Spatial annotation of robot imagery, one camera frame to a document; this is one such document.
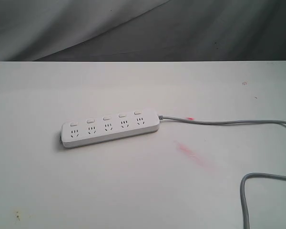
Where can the grey backdrop cloth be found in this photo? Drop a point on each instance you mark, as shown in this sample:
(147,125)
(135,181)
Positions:
(142,30)

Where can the white five-outlet power strip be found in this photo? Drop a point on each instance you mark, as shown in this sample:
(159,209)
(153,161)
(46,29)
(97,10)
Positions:
(94,130)

